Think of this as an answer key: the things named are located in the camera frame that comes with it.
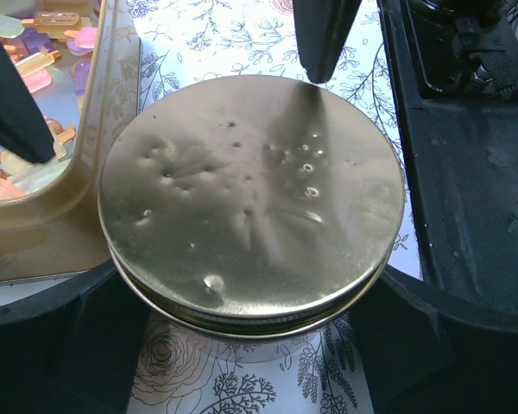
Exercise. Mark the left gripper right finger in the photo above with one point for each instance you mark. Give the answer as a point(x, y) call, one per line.
point(424, 350)

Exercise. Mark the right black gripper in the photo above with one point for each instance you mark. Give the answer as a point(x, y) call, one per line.
point(459, 134)

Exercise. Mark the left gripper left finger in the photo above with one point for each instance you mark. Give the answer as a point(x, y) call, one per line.
point(72, 348)

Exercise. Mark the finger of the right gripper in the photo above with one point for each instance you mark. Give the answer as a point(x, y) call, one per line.
point(23, 130)
point(321, 29)

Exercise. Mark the tin of popsicle candies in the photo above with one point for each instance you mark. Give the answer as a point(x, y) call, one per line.
point(69, 80)

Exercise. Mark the round wooden jar lid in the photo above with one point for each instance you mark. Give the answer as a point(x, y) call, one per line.
point(251, 207)

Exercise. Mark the clear plastic jar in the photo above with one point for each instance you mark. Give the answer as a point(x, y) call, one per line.
point(259, 352)

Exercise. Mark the floral table mat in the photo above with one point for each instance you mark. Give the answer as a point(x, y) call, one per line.
point(185, 42)

